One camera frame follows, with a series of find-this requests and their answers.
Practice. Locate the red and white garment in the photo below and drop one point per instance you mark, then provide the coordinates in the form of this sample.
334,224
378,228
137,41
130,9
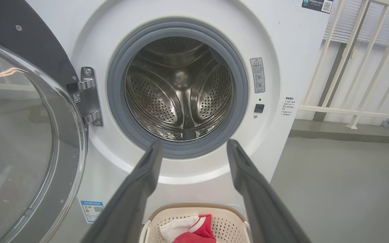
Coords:
201,231

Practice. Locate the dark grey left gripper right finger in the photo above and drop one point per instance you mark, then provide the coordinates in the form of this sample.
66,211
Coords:
262,202

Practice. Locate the grey warning label sticker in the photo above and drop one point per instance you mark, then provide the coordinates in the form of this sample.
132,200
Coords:
257,75

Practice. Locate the metal door hinge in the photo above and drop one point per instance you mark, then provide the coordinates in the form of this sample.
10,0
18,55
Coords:
91,98

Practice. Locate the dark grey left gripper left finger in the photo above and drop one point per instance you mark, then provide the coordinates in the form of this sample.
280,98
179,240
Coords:
130,202

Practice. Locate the black door latch socket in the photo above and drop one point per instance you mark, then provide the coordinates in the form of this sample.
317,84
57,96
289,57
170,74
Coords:
259,108

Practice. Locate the white front-load washing machine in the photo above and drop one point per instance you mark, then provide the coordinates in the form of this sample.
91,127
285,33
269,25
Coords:
282,40

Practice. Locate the dark QR code sticker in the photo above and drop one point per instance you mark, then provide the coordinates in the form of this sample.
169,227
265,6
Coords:
317,5

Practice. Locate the stainless steel washer drum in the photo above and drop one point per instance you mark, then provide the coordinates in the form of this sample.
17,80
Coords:
181,87

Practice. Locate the cream laundry basket brown rim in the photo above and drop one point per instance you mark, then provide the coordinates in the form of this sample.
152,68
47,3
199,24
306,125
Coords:
228,219

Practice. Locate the blue energy label sticker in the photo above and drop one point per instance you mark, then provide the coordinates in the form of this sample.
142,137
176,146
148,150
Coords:
92,211

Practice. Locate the black text notice sticker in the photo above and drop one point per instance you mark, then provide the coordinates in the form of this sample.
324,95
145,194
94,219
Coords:
288,106

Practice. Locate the grey rubber door gasket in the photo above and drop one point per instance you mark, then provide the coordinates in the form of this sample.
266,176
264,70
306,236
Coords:
117,94

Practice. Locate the white metal railing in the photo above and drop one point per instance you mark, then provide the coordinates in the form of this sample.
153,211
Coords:
360,67

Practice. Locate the dark grey glass washer door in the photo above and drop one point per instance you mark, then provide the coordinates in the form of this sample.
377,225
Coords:
19,135

